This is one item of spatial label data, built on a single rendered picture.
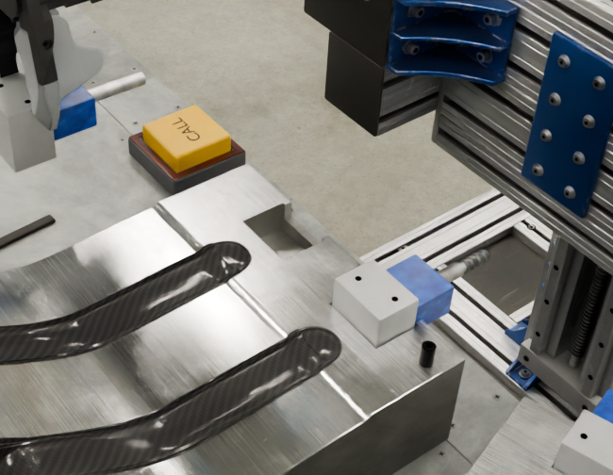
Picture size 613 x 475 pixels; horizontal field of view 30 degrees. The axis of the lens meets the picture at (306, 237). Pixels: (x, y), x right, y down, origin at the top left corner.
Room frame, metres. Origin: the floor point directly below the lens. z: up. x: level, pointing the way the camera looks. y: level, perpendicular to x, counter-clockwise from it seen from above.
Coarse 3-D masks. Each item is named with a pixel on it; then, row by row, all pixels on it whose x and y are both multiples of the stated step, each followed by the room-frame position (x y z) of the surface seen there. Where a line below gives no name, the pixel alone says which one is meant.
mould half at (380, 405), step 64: (192, 192) 0.68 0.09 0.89; (256, 192) 0.69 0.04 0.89; (64, 256) 0.61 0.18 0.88; (128, 256) 0.61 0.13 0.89; (256, 256) 0.61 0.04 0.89; (320, 256) 0.62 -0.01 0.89; (0, 320) 0.52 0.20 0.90; (192, 320) 0.55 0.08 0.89; (256, 320) 0.55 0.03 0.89; (320, 320) 0.55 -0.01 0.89; (0, 384) 0.46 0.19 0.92; (64, 384) 0.48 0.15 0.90; (128, 384) 0.49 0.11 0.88; (192, 384) 0.49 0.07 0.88; (320, 384) 0.50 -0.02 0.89; (384, 384) 0.50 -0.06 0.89; (448, 384) 0.52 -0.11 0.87; (256, 448) 0.44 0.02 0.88; (320, 448) 0.45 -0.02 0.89; (384, 448) 0.48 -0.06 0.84
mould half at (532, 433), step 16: (528, 400) 0.52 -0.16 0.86; (512, 416) 0.51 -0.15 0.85; (528, 416) 0.51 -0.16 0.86; (544, 416) 0.51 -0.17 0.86; (560, 416) 0.51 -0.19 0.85; (512, 432) 0.49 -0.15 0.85; (528, 432) 0.49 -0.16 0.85; (544, 432) 0.50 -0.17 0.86; (560, 432) 0.50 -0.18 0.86; (496, 448) 0.48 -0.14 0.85; (512, 448) 0.48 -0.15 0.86; (528, 448) 0.48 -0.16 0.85; (544, 448) 0.48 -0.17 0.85; (480, 464) 0.46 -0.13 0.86; (496, 464) 0.47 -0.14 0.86; (512, 464) 0.47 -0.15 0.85; (528, 464) 0.47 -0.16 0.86; (544, 464) 0.47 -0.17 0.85
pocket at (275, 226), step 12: (288, 204) 0.68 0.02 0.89; (264, 216) 0.67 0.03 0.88; (276, 216) 0.68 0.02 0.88; (288, 216) 0.68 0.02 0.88; (252, 228) 0.66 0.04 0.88; (264, 228) 0.67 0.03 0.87; (276, 228) 0.68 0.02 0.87; (288, 228) 0.67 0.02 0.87; (300, 228) 0.67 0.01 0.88; (264, 240) 0.66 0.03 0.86; (276, 240) 0.66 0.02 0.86; (288, 240) 0.66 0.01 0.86; (300, 240) 0.66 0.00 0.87; (312, 240) 0.65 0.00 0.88; (276, 252) 0.65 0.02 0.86; (288, 252) 0.65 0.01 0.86
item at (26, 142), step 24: (0, 96) 0.70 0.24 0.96; (24, 96) 0.70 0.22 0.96; (72, 96) 0.73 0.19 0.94; (96, 96) 0.74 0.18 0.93; (0, 120) 0.69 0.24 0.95; (24, 120) 0.68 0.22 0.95; (72, 120) 0.71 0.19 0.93; (96, 120) 0.73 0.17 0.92; (0, 144) 0.69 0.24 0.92; (24, 144) 0.68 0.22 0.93; (48, 144) 0.69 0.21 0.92; (24, 168) 0.68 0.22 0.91
